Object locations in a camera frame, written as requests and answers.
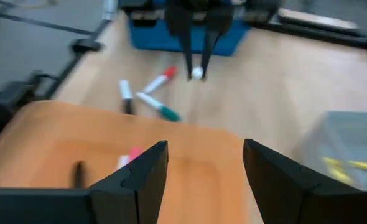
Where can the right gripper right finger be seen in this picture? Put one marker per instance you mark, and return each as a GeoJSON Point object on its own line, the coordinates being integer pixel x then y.
{"type": "Point", "coordinates": [280, 193]}

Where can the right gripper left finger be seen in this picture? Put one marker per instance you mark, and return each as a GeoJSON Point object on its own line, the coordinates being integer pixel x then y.
{"type": "Point", "coordinates": [140, 193]}

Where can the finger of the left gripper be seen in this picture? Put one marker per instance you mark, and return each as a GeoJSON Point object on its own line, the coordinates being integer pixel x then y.
{"type": "Point", "coordinates": [209, 46]}
{"type": "Point", "coordinates": [186, 49]}

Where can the white marker red cap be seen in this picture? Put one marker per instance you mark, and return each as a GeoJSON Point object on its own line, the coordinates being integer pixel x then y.
{"type": "Point", "coordinates": [160, 81]}

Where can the yellow highlighter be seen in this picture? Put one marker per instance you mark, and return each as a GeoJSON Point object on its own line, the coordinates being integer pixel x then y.
{"type": "Point", "coordinates": [340, 175]}
{"type": "Point", "coordinates": [364, 165]}

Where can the white marker teal cap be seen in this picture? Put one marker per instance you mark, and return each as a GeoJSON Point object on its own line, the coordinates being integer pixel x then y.
{"type": "Point", "coordinates": [158, 107]}

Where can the blue plastic tray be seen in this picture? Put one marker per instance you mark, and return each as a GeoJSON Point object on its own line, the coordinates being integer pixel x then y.
{"type": "Point", "coordinates": [152, 39]}

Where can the white SKK marker black cap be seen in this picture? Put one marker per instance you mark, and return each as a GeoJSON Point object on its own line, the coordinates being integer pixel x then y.
{"type": "Point", "coordinates": [126, 91]}

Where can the grey plastic bin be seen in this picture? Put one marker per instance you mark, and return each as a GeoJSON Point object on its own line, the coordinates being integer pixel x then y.
{"type": "Point", "coordinates": [342, 137]}

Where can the orange translucent plastic bin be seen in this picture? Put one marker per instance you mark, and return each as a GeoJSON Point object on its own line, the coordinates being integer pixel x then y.
{"type": "Point", "coordinates": [77, 133]}

